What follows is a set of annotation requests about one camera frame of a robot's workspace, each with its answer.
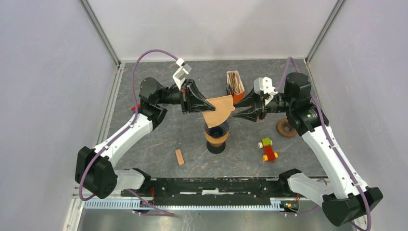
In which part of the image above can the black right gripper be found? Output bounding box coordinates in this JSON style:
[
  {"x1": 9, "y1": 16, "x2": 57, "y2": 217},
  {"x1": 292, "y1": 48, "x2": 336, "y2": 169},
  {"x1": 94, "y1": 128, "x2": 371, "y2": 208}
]
[{"x1": 233, "y1": 85, "x2": 294, "y2": 122}]

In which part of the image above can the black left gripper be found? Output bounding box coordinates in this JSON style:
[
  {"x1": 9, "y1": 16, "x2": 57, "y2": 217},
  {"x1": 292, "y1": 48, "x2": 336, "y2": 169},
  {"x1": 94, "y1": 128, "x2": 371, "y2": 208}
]
[{"x1": 156, "y1": 78, "x2": 216, "y2": 114}]

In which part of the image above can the brown paper coffee filter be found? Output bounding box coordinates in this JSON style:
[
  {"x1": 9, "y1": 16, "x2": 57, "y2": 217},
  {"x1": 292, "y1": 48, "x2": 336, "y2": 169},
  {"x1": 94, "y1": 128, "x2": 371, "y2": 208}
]
[{"x1": 202, "y1": 95, "x2": 235, "y2": 128}]

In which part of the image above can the blue plastic coffee dripper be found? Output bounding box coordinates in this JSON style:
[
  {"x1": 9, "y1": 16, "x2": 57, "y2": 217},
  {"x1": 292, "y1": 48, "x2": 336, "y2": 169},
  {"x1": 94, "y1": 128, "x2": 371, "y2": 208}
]
[{"x1": 204, "y1": 121, "x2": 229, "y2": 139}]

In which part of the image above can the light wooden ring holder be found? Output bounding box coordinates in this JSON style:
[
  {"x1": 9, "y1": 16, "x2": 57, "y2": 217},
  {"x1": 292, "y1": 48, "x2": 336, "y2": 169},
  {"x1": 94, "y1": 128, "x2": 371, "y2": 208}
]
[{"x1": 204, "y1": 132, "x2": 229, "y2": 147}]

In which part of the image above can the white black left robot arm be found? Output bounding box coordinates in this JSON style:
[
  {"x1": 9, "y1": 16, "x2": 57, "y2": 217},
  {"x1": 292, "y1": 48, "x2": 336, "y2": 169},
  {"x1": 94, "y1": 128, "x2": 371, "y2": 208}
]
[{"x1": 75, "y1": 77, "x2": 216, "y2": 201}]

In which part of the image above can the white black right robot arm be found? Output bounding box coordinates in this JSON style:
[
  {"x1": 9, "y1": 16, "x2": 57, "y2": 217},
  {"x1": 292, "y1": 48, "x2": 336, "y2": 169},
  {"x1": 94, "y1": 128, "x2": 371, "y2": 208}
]
[{"x1": 234, "y1": 72, "x2": 383, "y2": 230}]

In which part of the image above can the orange coffee filter box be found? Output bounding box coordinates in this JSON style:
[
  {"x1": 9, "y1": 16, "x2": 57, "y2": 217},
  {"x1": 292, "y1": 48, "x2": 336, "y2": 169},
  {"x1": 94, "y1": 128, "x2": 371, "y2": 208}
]
[{"x1": 226, "y1": 71, "x2": 245, "y2": 104}]

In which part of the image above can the colourful toy car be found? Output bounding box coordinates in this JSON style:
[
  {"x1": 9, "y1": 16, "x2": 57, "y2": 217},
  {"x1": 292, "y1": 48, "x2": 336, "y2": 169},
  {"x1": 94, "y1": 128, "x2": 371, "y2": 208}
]
[{"x1": 257, "y1": 137, "x2": 278, "y2": 162}]

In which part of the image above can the small wooden block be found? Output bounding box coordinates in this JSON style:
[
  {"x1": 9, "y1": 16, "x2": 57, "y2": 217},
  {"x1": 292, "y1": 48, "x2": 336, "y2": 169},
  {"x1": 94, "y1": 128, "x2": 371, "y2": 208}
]
[{"x1": 175, "y1": 149, "x2": 185, "y2": 166}]

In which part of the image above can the red blue small object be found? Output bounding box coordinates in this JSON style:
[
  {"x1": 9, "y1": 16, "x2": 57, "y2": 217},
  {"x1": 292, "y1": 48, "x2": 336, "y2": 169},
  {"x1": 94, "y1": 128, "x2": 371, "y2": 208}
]
[{"x1": 131, "y1": 104, "x2": 140, "y2": 114}]

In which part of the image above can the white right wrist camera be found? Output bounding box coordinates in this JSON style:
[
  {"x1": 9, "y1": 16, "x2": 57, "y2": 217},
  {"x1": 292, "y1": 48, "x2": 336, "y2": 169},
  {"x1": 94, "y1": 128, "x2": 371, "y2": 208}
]
[{"x1": 254, "y1": 77, "x2": 277, "y2": 96}]

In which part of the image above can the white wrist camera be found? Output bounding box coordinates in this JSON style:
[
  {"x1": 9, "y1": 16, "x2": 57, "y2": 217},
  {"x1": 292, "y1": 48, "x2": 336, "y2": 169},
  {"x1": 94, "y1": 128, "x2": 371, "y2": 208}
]
[
  {"x1": 172, "y1": 58, "x2": 192, "y2": 90},
  {"x1": 254, "y1": 77, "x2": 277, "y2": 96}
]

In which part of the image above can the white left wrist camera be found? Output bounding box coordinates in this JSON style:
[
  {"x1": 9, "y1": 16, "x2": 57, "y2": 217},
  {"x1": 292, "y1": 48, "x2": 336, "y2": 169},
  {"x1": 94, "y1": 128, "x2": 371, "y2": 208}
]
[{"x1": 172, "y1": 58, "x2": 192, "y2": 90}]

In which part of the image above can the dark wooden ring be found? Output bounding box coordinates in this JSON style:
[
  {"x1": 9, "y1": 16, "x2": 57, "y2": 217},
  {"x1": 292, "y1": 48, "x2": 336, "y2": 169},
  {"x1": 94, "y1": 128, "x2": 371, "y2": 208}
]
[{"x1": 276, "y1": 118, "x2": 298, "y2": 138}]

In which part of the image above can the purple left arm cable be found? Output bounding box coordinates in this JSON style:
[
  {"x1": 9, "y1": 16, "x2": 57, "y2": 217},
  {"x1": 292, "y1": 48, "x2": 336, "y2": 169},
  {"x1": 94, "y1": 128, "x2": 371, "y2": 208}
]
[{"x1": 78, "y1": 49, "x2": 186, "y2": 218}]

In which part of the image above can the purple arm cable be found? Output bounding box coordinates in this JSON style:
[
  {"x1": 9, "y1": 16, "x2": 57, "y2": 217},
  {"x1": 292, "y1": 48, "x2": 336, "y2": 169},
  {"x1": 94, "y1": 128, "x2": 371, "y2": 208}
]
[
  {"x1": 276, "y1": 56, "x2": 372, "y2": 231},
  {"x1": 78, "y1": 49, "x2": 186, "y2": 218}
]

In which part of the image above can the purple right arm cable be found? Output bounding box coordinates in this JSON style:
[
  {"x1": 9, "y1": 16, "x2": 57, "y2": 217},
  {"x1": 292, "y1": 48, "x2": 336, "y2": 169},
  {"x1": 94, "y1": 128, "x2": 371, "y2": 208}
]
[{"x1": 276, "y1": 56, "x2": 372, "y2": 231}]

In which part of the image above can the grey slotted cable duct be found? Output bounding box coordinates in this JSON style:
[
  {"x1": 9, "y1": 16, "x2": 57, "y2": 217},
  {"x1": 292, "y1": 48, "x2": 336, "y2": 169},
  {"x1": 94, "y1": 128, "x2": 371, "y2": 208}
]
[{"x1": 83, "y1": 199, "x2": 299, "y2": 211}]

